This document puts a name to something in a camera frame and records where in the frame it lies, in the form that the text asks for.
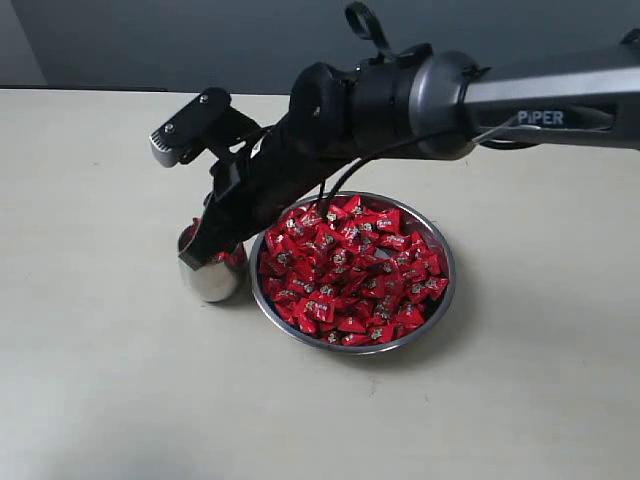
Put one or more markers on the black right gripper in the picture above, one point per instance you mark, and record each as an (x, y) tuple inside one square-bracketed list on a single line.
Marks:
[(311, 142)]

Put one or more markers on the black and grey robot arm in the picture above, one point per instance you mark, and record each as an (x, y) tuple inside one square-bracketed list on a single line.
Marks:
[(419, 106)]

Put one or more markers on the stainless steel cup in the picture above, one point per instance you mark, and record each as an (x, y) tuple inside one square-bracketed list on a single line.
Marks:
[(214, 282)]

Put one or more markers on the pile of red wrapped candies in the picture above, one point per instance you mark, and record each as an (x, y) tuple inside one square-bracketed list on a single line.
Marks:
[(356, 277)]

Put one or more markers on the round metal bowl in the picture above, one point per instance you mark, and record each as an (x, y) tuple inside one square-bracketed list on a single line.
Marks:
[(415, 222)]

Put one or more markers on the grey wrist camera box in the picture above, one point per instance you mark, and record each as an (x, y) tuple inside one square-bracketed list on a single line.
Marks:
[(179, 139)]

